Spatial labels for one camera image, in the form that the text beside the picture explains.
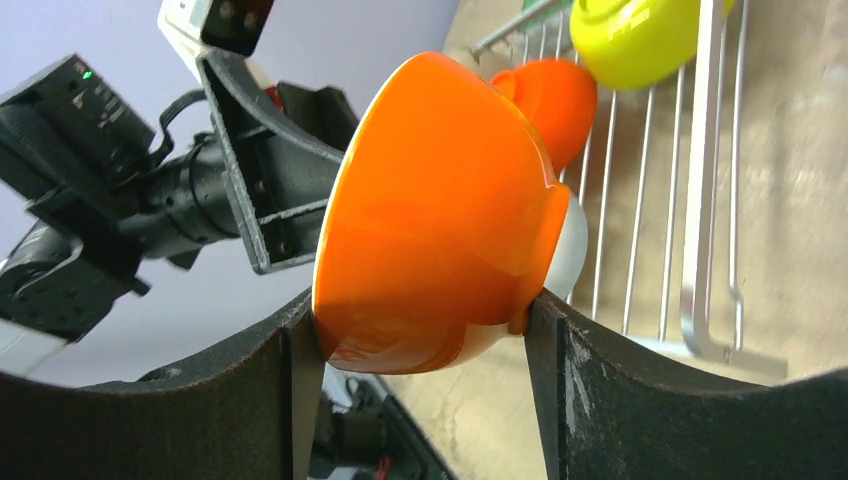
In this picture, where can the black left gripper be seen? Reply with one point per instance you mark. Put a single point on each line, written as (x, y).
(281, 159)

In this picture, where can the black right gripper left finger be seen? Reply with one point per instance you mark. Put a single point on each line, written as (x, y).
(244, 408)

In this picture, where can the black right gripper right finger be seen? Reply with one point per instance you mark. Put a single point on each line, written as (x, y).
(609, 408)

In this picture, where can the yellow green bowl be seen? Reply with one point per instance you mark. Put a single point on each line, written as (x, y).
(631, 45)

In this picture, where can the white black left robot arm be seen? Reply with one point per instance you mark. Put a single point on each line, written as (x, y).
(107, 192)

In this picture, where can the green white card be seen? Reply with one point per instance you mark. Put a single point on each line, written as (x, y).
(546, 6)

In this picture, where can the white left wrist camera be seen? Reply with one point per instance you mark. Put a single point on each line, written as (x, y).
(193, 27)

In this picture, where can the silver wire dish rack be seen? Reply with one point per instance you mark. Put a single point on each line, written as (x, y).
(659, 181)

